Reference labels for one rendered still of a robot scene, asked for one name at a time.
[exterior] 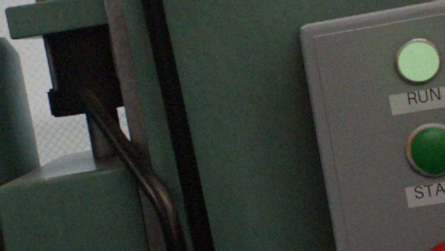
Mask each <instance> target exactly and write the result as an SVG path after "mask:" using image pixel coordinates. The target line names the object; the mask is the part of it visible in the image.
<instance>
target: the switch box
mask: <svg viewBox="0 0 445 251"><path fill-rule="evenodd" d="M299 37H300V45H301V50H302V55H303V60H304V67H305V72H306V77H307V82H308V90H309V95H310V100H311V108H312V113H313V118H314V123H315V131H316V136H317V141H318V146H319V154H320V159H321V164H322V168H323V177H324V182H325V187H326V192H327V200H328V205H329V210H330V215H331V223H332V228H333V233H334V237H335V242H336V247H337V251H431V250H430V249H433V248H434V247H435V246H436V245H438V244H439V243H441V242H444V241H445V203H434V204H429V205H423V206H418V207H408V201H407V196H406V191H405V188H406V187H415V186H420V185H425V184H430V183H440V182H445V175H443V176H436V177H431V176H425V175H422V174H420V173H419V172H418V171H416V170H415V169H414V168H413V167H412V166H411V165H410V163H409V161H408V158H407V155H406V148H405V145H406V141H407V139H408V136H409V135H410V133H411V132H412V131H413V130H414V129H415V128H416V127H418V126H421V125H423V124H426V123H431V122H432V123H436V124H440V125H443V126H445V107H443V108H438V109H433V110H423V111H418V112H413V113H403V114H394V115H392V111H391V106H390V101H389V96H390V95H399V94H404V93H409V92H414V91H423V90H428V89H434V88H439V87H445V0H438V1H433V2H429V3H424V4H419V5H414V6H406V7H401V8H397V9H392V10H383V11H379V12H374V13H369V14H361V15H356V16H351V17H343V18H338V19H333V20H328V21H320V22H315V23H310V24H306V25H304V26H302V27H301V28H300V33H299ZM412 39H425V40H427V41H430V42H431V43H433V44H434V45H435V46H436V47H437V49H438V50H439V52H440V54H441V57H442V65H441V68H440V71H439V73H438V75H437V76H436V77H435V78H434V79H433V80H431V81H430V82H427V83H422V84H414V83H409V82H407V81H406V80H404V79H403V78H401V76H400V75H399V74H398V72H397V70H396V66H395V57H396V54H397V51H398V49H399V47H400V46H401V45H402V44H404V43H405V42H407V41H410V40H412Z"/></svg>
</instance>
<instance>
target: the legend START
mask: <svg viewBox="0 0 445 251"><path fill-rule="evenodd" d="M405 191H406V196H407V201H408V207H418V206H423V205H429V204H434V203H445V182H440V183H430V184H425V185H420V186H415V187H406V188H405Z"/></svg>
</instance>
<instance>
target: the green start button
mask: <svg viewBox="0 0 445 251"><path fill-rule="evenodd" d="M405 148H406V155H407V158H408V161H409V163H410V165H411V166H412V167H413V168H414V169H415V170H416V171H418V172H419V173H420V174H422V175H425V176H431V177H436V176H443V175H445V125H440V124H436V123H432V122H431V123H426V124H423V125H420V126H418V127H416V128H415V129H414V130H413V131H412V132H411V133H410V135H409V136H408V139H407V141H406V145H405Z"/></svg>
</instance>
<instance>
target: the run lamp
mask: <svg viewBox="0 0 445 251"><path fill-rule="evenodd" d="M441 65H442V57H441V54H440V52H439V50H438V49H437V47H436V46H435V45H434V44H433V43H431V42H430V41H427V40H425V39H412V40H410V41H407V42H405V43H404V44H402V45H401V46H400V47H399V49H398V51H397V54H396V57H395V66H396V70H397V72H398V74H399V75H400V77H401V78H403V79H404V80H406V81H407V82H409V83H414V84H422V83H427V82H430V81H431V80H433V79H434V78H435V77H436V76H437V75H438V73H439V71H440V68H441Z"/></svg>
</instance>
